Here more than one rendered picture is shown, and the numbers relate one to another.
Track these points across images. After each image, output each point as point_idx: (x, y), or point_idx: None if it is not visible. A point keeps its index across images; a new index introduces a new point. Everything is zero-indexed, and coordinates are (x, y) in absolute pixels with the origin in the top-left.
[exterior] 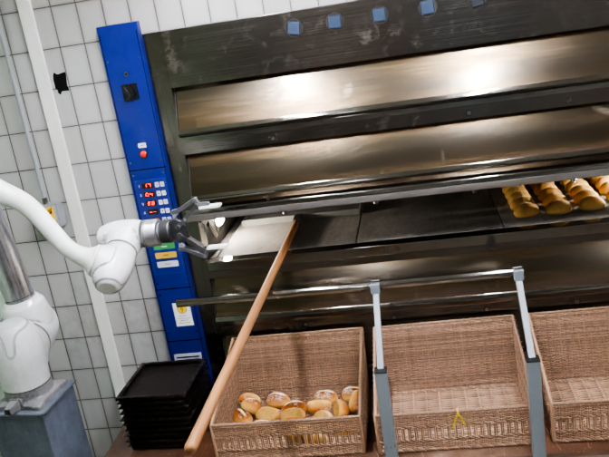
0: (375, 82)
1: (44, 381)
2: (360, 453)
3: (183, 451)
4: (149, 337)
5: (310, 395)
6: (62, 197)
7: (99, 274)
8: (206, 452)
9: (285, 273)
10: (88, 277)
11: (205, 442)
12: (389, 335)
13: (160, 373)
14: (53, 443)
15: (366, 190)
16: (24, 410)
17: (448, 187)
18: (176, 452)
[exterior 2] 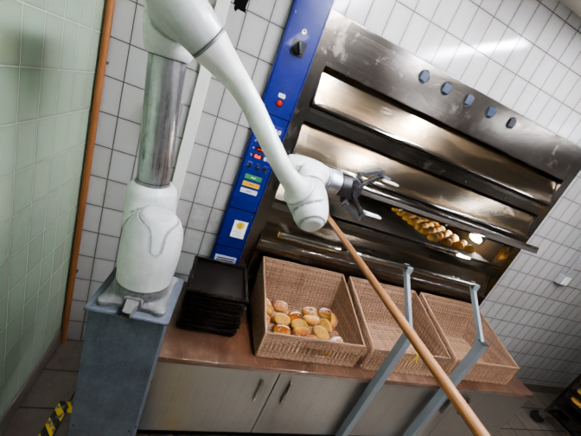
0: (438, 139)
1: (169, 282)
2: (349, 367)
3: (223, 338)
4: (201, 235)
5: (296, 306)
6: (188, 100)
7: (315, 210)
8: (242, 343)
9: None
10: (176, 174)
11: (238, 333)
12: (355, 283)
13: (213, 270)
14: (157, 349)
15: (410, 202)
16: (141, 311)
17: (448, 220)
18: (217, 338)
